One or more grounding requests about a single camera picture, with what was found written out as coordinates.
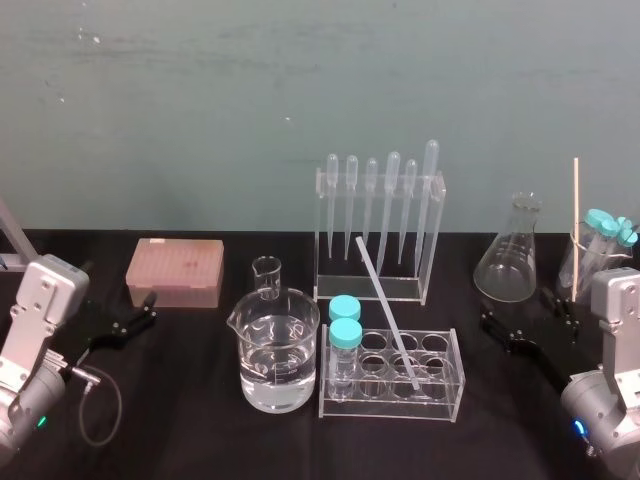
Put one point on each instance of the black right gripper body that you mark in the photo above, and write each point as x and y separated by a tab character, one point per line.
570	357

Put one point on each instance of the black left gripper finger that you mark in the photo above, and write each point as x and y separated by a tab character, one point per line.
88	266
131	325

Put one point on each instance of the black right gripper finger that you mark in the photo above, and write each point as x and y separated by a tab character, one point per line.
505	332
562	310

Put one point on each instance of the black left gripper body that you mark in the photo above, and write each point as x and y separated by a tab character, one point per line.
97	325

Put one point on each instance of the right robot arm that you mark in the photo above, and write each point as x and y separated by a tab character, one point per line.
612	350

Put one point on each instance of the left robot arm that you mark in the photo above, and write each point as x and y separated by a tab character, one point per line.
37	310

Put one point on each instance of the clear glass stirring rod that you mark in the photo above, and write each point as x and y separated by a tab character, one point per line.
385	305

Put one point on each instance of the glass beaker holding tubes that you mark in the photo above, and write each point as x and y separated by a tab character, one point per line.
592	260

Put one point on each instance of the pink pipette tip box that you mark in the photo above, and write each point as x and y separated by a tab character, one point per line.
175	272

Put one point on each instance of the clear glass conical flask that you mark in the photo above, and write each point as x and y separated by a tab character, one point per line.
512	260

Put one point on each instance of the thin wooden stick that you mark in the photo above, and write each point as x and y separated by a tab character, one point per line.
576	225

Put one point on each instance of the clear tube with teal cap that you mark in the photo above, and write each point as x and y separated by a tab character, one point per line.
608	228
626	233
346	336
345	307
595	218

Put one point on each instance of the clear acrylic tube rack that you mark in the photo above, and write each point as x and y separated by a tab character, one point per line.
395	400

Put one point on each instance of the black table cloth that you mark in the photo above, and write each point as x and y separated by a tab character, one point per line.
210	440

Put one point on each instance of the clear acrylic pipette stand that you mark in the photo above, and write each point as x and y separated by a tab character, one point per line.
370	290

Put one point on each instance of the small empty glass beaker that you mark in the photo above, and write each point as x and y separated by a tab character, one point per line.
266	280

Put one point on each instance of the large glass beaker with water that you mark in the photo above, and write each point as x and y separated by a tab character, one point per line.
275	360

